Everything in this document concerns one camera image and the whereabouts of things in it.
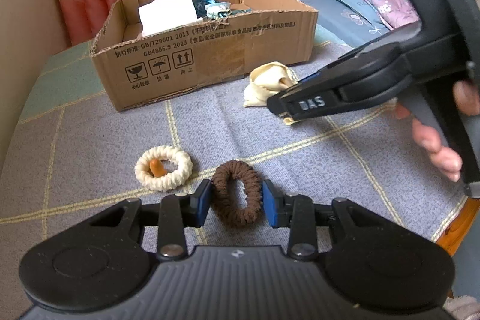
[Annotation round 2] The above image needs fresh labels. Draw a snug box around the cream knitted ring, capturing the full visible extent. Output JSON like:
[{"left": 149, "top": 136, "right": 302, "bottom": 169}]
[{"left": 133, "top": 145, "right": 195, "bottom": 193}]

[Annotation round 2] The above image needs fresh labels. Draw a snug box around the brown knitted scrunchie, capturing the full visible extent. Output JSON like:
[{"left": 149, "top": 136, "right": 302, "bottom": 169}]
[{"left": 211, "top": 160, "right": 262, "bottom": 228}]

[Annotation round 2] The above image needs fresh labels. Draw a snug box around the small orange plush piece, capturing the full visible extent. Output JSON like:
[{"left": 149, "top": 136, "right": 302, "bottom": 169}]
[{"left": 149, "top": 158, "right": 168, "bottom": 178}]

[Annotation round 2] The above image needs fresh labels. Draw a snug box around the cream printed cloth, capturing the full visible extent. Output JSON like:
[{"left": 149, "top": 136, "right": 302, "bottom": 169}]
[{"left": 243, "top": 62, "right": 299, "bottom": 107}]

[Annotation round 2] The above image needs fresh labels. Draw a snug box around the white towel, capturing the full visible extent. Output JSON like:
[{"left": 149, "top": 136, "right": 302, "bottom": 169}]
[{"left": 138, "top": 0, "right": 202, "bottom": 37}]

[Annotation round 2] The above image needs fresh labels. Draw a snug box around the blue white string sachet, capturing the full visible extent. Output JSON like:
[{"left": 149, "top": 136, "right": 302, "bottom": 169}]
[{"left": 192, "top": 0, "right": 251, "bottom": 19}]

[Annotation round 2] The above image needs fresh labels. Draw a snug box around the person right hand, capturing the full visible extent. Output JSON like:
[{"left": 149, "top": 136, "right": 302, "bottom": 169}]
[{"left": 412, "top": 81, "right": 479, "bottom": 183}]

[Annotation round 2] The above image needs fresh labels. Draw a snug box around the pink floral quilt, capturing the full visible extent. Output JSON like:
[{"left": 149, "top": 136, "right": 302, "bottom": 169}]
[{"left": 368, "top": 0, "right": 420, "bottom": 30}]

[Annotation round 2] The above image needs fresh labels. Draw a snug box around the blue floral bedsheet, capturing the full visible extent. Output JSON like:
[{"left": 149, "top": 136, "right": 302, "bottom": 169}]
[{"left": 299, "top": 0, "right": 384, "bottom": 48}]

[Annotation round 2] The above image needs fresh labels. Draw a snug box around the blue pillow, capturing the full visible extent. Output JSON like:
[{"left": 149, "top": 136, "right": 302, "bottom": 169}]
[{"left": 335, "top": 0, "right": 393, "bottom": 35}]

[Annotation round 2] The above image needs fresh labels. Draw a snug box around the grey checked blanket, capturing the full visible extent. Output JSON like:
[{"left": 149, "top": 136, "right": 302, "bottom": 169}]
[{"left": 0, "top": 23, "right": 470, "bottom": 250}]

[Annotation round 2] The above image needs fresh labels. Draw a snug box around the cardboard box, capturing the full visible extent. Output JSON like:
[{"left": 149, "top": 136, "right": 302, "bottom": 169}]
[{"left": 90, "top": 0, "right": 318, "bottom": 111}]

